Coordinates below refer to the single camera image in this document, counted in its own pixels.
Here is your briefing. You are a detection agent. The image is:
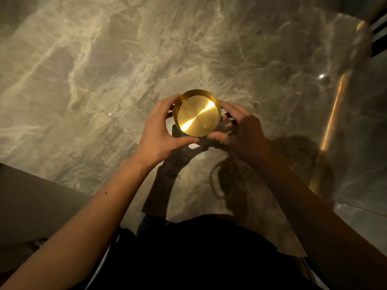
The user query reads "person's left hand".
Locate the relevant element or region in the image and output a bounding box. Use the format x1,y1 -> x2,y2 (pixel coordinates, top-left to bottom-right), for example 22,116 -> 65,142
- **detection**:
134,94 -> 201,168

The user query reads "person's right hand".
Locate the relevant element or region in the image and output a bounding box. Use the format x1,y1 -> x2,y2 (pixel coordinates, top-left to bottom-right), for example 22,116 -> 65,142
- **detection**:
206,100 -> 273,167

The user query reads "round gold metal dish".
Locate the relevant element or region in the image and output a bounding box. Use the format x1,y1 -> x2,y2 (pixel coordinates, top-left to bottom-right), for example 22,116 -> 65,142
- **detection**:
172,89 -> 222,138

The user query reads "person's left forearm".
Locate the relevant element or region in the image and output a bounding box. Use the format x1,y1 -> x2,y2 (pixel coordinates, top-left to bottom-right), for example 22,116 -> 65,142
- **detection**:
0,152 -> 152,290

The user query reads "person's right forearm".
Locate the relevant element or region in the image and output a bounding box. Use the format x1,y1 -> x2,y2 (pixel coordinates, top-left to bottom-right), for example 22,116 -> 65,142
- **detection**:
255,148 -> 387,290

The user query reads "person's black clothing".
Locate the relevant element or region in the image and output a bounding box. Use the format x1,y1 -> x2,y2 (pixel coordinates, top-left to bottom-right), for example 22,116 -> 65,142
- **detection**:
70,214 -> 324,290

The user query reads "grey cabinet panel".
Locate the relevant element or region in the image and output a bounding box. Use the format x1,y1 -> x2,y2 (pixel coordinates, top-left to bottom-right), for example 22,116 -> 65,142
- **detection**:
0,163 -> 91,269

